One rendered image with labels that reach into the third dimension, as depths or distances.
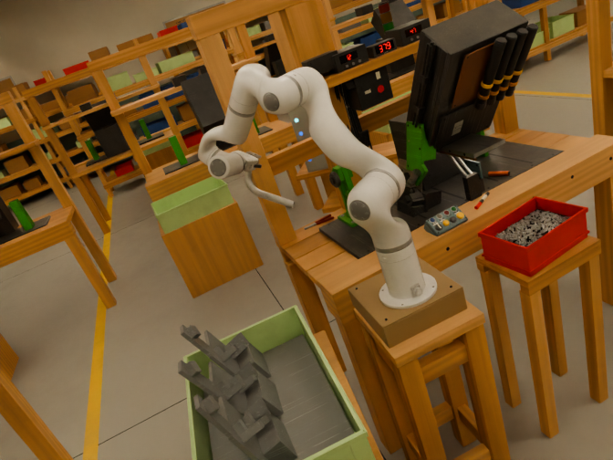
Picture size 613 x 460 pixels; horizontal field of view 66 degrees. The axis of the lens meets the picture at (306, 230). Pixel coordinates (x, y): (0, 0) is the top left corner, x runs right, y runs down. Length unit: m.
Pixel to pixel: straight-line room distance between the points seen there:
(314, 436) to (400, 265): 0.55
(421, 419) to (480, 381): 0.23
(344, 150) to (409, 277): 0.44
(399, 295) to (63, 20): 10.81
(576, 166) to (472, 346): 1.02
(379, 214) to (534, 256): 0.65
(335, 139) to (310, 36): 0.89
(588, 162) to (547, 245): 0.66
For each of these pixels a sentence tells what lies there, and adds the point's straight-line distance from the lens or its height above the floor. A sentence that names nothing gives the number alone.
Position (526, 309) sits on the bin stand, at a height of 0.66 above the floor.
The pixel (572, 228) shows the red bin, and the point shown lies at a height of 0.88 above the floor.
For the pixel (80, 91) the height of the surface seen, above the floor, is 1.74.
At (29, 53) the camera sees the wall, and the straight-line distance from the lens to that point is 11.83.
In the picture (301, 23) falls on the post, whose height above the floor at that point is 1.78.
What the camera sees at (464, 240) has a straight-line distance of 1.99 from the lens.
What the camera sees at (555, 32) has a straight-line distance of 8.26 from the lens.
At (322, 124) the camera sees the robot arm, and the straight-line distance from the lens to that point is 1.38.
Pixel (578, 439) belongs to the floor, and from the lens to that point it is 2.34.
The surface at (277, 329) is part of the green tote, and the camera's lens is 1.67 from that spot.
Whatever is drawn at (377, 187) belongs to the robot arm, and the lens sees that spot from 1.34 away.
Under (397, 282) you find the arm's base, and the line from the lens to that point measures 1.50.
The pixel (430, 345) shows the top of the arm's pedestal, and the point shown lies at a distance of 1.52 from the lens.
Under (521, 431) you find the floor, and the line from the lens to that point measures 2.36.
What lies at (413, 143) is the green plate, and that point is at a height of 1.19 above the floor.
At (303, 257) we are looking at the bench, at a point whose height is 0.88.
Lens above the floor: 1.85
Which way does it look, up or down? 25 degrees down
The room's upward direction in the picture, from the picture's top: 20 degrees counter-clockwise
